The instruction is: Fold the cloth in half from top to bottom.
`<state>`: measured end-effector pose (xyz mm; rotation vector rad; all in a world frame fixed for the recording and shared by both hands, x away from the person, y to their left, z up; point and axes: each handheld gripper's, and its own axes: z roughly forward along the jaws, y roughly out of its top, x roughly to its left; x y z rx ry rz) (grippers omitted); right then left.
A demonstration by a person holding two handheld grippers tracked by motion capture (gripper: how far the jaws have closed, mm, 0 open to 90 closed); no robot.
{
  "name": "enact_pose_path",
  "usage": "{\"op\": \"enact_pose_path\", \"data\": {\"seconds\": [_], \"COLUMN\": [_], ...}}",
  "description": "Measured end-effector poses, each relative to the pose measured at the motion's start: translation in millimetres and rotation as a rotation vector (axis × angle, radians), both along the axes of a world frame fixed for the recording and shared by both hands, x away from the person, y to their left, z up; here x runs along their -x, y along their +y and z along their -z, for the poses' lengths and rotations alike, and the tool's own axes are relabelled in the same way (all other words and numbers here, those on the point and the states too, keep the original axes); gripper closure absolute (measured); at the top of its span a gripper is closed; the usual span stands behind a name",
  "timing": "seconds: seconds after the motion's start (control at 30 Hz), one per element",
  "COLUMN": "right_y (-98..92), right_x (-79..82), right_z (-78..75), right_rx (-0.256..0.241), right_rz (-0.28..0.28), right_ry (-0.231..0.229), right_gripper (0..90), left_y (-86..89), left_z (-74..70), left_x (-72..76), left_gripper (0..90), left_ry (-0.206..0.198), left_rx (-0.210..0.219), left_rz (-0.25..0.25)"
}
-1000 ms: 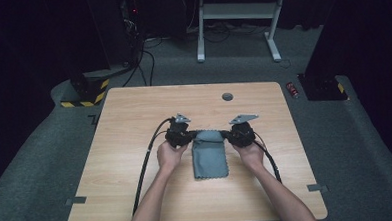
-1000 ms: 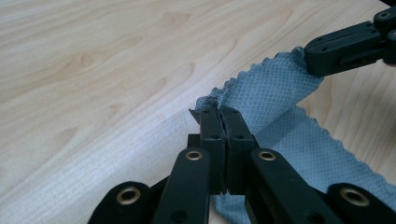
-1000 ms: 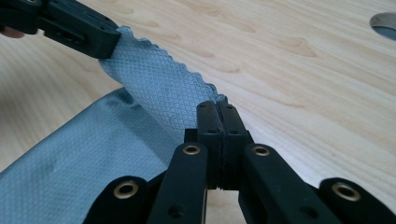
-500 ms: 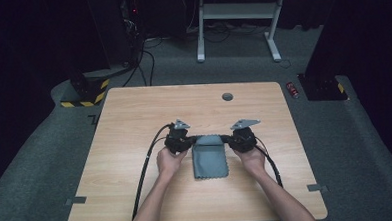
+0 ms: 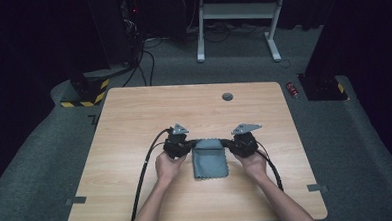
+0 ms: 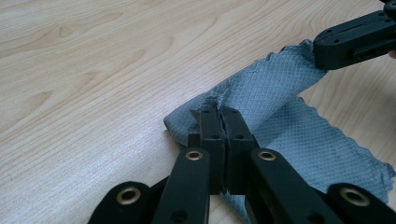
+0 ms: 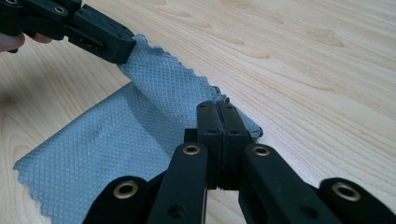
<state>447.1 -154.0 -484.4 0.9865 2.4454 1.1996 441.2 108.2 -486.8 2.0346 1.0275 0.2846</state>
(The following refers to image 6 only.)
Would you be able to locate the grey microfibre cloth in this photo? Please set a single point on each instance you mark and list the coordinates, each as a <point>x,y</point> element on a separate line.
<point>280,93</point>

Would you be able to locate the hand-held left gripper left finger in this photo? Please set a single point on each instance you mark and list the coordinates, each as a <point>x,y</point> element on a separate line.
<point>213,137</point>

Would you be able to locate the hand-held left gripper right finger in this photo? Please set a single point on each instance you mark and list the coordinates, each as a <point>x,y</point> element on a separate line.
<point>238,137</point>

